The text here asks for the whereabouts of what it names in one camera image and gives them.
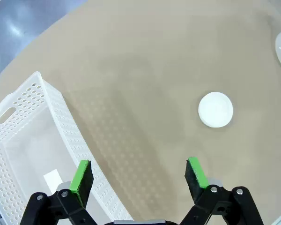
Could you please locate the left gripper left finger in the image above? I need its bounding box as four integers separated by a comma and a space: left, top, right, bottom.
20, 159, 96, 225

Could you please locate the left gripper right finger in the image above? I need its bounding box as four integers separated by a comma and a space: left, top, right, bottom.
177, 156, 264, 225

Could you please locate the white round flask cap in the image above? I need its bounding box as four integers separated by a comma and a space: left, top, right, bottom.
198, 91, 234, 128

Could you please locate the white paper label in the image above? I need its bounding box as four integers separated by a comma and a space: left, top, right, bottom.
43, 170, 64, 192

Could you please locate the white perforated plastic basket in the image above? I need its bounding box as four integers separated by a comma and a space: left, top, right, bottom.
0, 71, 134, 225

